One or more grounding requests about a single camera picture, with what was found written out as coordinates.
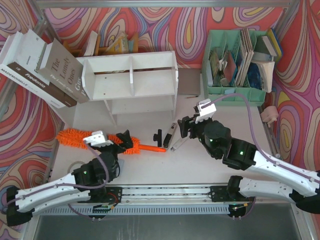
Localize orange microfiber duster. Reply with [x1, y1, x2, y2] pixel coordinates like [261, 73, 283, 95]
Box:
[56, 128, 166, 155]

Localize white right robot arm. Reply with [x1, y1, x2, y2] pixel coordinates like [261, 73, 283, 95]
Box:
[177, 116, 320, 214]

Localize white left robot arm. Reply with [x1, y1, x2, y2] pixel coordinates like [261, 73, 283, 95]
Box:
[2, 130, 134, 227]

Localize white wooden bookshelf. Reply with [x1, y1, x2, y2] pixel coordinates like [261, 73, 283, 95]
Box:
[77, 51, 179, 124]

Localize light blue calculator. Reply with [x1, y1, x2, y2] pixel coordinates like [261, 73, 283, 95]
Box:
[118, 159, 125, 173]

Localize black marker pen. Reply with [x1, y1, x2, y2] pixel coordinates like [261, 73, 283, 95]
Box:
[170, 137, 188, 152]

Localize black and clear stapler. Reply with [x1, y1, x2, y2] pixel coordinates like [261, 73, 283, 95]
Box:
[163, 133, 172, 150]

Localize black T-shaped clip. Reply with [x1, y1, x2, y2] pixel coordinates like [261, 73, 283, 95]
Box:
[153, 129, 163, 148]

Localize clear tape roll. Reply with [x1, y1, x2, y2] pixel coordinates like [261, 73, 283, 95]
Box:
[67, 161, 85, 173]

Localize pink plastic object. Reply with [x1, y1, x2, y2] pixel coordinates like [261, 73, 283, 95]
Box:
[260, 105, 279, 128]

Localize green plastic desk organizer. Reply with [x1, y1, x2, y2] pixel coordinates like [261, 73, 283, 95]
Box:
[201, 28, 266, 107]

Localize books in organizer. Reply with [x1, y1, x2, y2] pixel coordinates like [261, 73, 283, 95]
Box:
[202, 28, 283, 95]

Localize books behind shelf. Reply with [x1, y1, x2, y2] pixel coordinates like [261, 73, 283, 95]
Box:
[61, 30, 140, 60]

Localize grey hardcover book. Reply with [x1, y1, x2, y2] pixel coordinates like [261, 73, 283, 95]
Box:
[37, 39, 89, 104]

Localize white Fredonia book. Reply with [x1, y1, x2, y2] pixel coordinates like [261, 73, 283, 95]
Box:
[0, 29, 77, 109]

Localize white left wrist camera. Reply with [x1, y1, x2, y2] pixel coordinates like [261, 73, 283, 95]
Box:
[83, 130, 114, 148]

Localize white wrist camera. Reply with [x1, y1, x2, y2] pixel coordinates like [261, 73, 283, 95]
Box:
[83, 130, 114, 148]
[194, 98, 217, 124]

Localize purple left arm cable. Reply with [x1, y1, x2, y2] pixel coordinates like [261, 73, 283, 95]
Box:
[3, 144, 111, 218]

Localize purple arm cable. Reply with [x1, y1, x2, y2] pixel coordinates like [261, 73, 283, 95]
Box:
[203, 92, 320, 221]
[3, 144, 111, 218]

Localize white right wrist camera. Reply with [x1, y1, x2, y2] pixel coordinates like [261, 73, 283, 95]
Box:
[194, 98, 217, 124]

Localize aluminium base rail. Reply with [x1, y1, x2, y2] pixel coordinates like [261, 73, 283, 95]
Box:
[32, 182, 305, 206]

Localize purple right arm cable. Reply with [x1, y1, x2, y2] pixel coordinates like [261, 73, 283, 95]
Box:
[203, 92, 320, 221]

